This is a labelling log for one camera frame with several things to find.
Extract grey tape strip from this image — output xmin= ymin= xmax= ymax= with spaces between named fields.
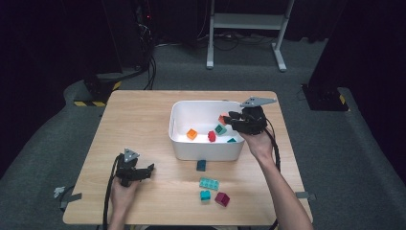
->
xmin=59 ymin=192 xmax=83 ymax=210
xmin=295 ymin=191 xmax=317 ymax=201

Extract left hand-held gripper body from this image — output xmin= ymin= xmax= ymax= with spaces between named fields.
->
xmin=114 ymin=148 xmax=142 ymax=188

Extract white plastic bin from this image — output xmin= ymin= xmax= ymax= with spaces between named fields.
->
xmin=168 ymin=100 xmax=249 ymax=162

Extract black yellow-striped stand base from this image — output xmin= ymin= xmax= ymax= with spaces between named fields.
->
xmin=301 ymin=83 xmax=350 ymax=112
xmin=74 ymin=75 xmax=123 ymax=108

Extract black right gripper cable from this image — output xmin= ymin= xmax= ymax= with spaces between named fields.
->
xmin=262 ymin=118 xmax=282 ymax=230

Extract black floor cables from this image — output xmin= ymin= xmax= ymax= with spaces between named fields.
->
xmin=156 ymin=30 xmax=279 ymax=52

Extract white metal stand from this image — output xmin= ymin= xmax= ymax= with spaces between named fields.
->
xmin=205 ymin=0 xmax=296 ymax=73

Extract crimson toy block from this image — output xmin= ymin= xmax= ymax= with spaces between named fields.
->
xmin=214 ymin=192 xmax=231 ymax=208

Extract person's right hand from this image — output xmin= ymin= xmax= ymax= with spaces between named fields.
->
xmin=238 ymin=128 xmax=276 ymax=165

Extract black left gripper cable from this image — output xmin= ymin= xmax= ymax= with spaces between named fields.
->
xmin=101 ymin=153 xmax=124 ymax=230

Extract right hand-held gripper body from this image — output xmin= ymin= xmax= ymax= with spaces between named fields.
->
xmin=236 ymin=96 xmax=278 ymax=136

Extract dark equipment rack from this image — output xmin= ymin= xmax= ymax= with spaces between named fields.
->
xmin=121 ymin=0 xmax=155 ymax=70

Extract person's left hand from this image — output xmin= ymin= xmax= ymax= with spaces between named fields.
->
xmin=109 ymin=176 xmax=142 ymax=214

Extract dark curtain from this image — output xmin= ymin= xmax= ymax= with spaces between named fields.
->
xmin=0 ymin=0 xmax=123 ymax=180
xmin=307 ymin=0 xmax=406 ymax=176

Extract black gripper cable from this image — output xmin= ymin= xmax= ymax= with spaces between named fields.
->
xmin=262 ymin=118 xmax=282 ymax=230
xmin=101 ymin=153 xmax=124 ymax=230

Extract hanging black cable bundle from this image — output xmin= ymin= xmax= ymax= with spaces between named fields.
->
xmin=137 ymin=6 xmax=158 ymax=91

